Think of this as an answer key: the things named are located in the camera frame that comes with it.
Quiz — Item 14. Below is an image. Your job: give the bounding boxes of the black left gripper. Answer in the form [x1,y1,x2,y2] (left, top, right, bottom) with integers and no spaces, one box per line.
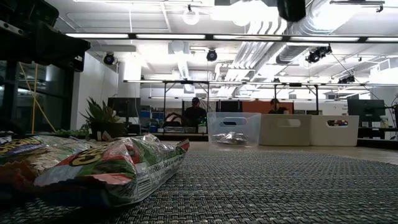
[0,0,91,73]

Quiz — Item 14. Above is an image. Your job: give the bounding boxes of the red-trimmed granola bar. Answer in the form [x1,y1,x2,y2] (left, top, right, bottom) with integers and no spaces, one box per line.
[33,133,191,208]

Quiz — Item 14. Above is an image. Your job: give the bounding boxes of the black computer monitor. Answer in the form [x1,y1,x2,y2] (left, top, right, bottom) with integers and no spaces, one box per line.
[107,97,142,118]
[347,99,386,123]

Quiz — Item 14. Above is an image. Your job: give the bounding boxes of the potted succulent plant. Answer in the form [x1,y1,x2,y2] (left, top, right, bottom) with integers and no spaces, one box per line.
[80,96,126,139]

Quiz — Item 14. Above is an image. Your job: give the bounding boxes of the person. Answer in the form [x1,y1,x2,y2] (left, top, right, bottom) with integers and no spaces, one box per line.
[183,96,208,128]
[267,98,290,115]

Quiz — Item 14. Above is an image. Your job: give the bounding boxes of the white globe pendant lamp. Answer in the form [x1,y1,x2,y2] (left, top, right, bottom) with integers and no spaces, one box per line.
[182,4,200,26]

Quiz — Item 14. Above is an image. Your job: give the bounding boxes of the grey plastic bin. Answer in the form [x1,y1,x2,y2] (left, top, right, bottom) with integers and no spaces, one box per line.
[258,113,313,147]

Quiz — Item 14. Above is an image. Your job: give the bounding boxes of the white plastic bin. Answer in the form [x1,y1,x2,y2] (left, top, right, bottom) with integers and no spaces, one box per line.
[310,114,361,147]

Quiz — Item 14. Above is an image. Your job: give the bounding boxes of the clear plastic bin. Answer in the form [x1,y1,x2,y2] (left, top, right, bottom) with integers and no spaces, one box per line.
[206,111,262,147]

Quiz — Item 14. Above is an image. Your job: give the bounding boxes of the grey woven placemat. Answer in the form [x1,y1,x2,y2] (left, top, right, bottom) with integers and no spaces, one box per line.
[0,149,398,224]

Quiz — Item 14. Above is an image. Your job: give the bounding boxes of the yellow hanging cable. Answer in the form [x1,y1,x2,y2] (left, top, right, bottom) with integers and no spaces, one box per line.
[17,61,57,134]

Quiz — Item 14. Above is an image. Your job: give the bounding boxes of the black background rig frame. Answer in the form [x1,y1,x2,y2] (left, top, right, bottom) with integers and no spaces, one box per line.
[273,82,320,116]
[162,80,211,134]

